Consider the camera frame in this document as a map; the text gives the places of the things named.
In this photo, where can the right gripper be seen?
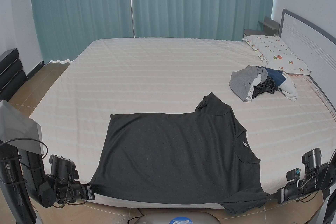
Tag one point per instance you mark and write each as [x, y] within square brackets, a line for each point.
[290, 192]

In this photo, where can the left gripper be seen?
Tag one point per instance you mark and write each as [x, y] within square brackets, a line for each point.
[90, 192]

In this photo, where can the black T-shirt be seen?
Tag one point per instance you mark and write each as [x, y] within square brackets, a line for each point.
[170, 160]

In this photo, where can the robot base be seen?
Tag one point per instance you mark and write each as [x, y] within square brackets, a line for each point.
[157, 219]

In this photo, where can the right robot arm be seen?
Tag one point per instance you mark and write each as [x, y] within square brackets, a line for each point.
[312, 158]

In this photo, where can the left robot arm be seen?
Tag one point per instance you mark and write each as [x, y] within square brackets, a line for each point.
[34, 173]

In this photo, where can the pile of clothes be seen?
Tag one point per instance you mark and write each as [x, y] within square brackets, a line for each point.
[241, 83]

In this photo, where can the bed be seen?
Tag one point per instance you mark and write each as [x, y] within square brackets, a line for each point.
[157, 68]

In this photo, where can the white printed pillow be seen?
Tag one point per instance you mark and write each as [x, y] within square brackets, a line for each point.
[278, 55]

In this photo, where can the black chest of drawers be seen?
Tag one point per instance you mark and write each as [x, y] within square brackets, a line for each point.
[10, 73]

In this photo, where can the grey bedside table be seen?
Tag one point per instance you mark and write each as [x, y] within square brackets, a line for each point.
[270, 24]

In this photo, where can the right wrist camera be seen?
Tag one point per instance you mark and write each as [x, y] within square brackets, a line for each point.
[292, 175]

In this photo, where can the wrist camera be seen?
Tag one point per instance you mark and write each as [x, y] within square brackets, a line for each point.
[74, 175]
[292, 175]

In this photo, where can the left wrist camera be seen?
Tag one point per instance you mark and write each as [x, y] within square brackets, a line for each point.
[74, 175]

